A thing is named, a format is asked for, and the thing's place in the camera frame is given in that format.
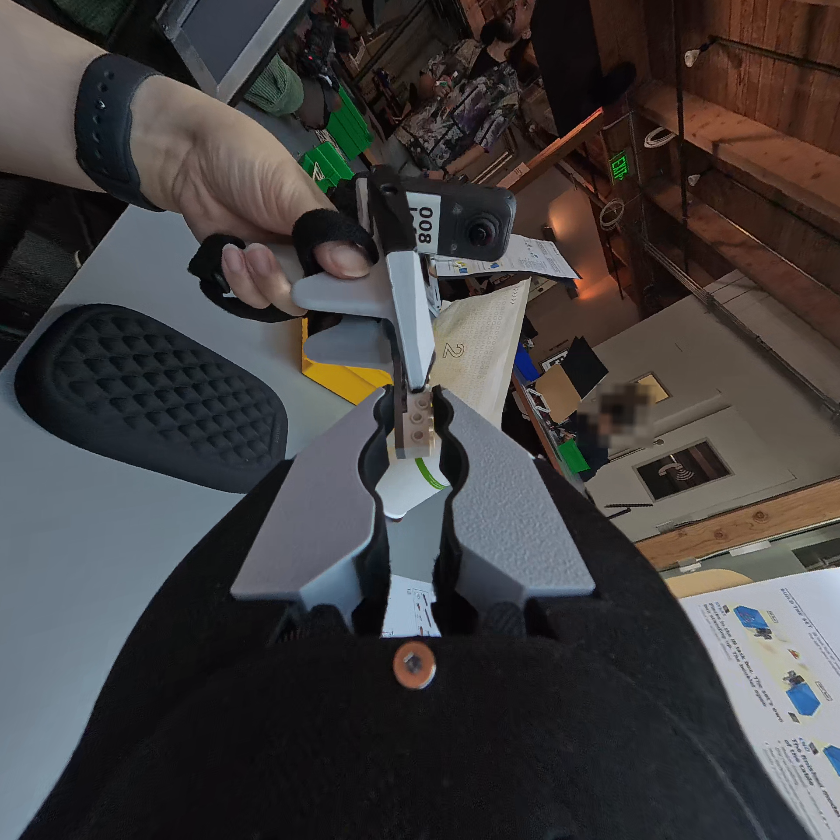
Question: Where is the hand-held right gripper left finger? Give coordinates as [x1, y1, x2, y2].
[230, 386, 396, 636]

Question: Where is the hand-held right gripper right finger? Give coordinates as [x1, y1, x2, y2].
[432, 387, 598, 636]

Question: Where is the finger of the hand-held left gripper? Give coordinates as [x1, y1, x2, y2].
[385, 251, 437, 391]

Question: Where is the small white lego brick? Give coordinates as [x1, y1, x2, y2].
[392, 357, 439, 460]

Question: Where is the person's left forearm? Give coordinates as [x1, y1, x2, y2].
[0, 0, 109, 193]

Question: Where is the person's left hand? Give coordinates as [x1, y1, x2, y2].
[131, 74, 378, 317]

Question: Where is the cream paper bag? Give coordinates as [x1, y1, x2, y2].
[430, 279, 532, 431]

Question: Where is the yellow plastic bin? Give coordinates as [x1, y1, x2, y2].
[301, 315, 395, 406]

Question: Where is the white cup with green stripe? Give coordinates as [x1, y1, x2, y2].
[379, 455, 454, 519]

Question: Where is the white printed paper sheet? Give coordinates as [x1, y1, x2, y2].
[430, 234, 581, 281]

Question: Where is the brown cardboard piece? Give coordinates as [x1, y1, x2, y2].
[535, 363, 584, 424]

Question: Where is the green knit cloth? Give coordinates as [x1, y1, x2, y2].
[244, 54, 305, 118]

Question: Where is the black padded wrist rest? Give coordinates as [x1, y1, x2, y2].
[14, 303, 290, 494]

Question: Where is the grey framed monitor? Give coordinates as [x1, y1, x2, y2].
[156, 0, 312, 105]

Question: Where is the white instruction sheet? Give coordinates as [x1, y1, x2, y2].
[679, 567, 840, 840]

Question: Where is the black smartwatch band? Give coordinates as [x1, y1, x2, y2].
[74, 52, 166, 212]

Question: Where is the wall sign with phone symbol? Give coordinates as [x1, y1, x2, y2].
[633, 438, 734, 503]

